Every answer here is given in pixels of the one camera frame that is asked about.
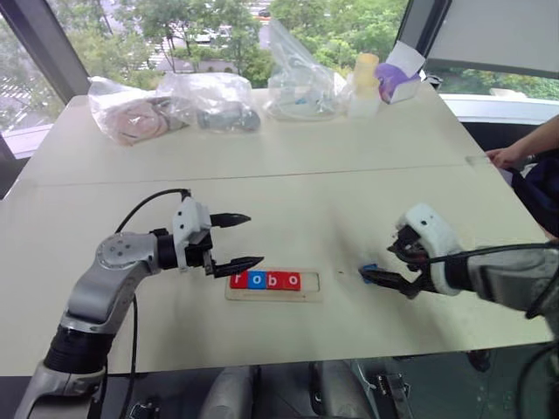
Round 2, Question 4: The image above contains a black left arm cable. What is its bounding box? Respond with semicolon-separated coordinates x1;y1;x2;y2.
114;188;194;419

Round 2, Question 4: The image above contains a plastic bag with pink cloth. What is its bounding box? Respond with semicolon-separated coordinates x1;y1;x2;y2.
86;75;194;148

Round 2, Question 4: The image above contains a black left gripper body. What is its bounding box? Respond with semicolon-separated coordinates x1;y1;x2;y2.
184;230;218;278

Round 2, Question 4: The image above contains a white roller blind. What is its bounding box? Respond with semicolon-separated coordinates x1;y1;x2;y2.
424;0;559;80

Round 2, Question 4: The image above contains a dark slanted window frame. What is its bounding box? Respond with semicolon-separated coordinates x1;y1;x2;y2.
394;0;443;63

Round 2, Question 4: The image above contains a pale yellow plastic cup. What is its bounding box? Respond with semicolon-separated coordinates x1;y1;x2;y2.
354;52;380;84

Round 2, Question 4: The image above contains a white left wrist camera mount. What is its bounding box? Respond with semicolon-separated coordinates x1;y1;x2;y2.
170;196;212;269

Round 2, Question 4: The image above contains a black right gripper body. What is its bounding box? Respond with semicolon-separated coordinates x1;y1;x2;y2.
390;225;433;288

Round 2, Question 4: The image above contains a wooden letter tray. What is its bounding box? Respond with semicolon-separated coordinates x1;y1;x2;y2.
224;267;326;304

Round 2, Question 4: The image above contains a white container with yellow lid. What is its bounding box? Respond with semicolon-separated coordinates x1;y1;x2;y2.
347;78;382;120

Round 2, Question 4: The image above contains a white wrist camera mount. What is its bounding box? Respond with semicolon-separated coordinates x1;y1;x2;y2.
170;196;212;269
394;202;466;299

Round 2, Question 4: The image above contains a white window ledge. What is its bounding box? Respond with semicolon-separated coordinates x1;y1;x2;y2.
438;93;559;127

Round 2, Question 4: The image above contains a dark chair caster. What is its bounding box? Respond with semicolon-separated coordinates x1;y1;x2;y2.
468;347;493;374

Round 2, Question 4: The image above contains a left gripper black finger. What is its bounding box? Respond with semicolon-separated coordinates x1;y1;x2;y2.
209;212;252;230
212;256;266;279

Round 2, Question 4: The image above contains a black metal bracket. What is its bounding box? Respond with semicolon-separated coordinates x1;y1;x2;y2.
374;372;412;419
129;395;162;419

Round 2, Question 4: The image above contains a person's bare hand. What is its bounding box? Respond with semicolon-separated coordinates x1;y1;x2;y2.
484;146;526;171

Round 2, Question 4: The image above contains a dark window pillar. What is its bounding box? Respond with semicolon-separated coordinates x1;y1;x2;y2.
0;0;92;102

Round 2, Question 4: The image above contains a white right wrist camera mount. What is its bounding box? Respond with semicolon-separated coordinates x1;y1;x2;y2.
394;202;466;299

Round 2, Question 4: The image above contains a person's dark clothing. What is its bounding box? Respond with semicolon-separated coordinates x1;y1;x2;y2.
507;149;559;240

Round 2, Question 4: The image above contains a grey rounded robot leg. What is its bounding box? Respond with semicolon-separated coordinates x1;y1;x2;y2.
199;364;259;419
307;360;373;419

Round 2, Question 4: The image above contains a plastic bag with grey item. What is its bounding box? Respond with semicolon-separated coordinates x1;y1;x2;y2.
155;71;263;134

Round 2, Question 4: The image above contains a purple and white box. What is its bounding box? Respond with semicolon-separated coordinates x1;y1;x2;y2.
375;40;427;106

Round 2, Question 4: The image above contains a clear plastic bag with cables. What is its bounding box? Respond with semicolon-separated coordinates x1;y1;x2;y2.
266;18;351;122

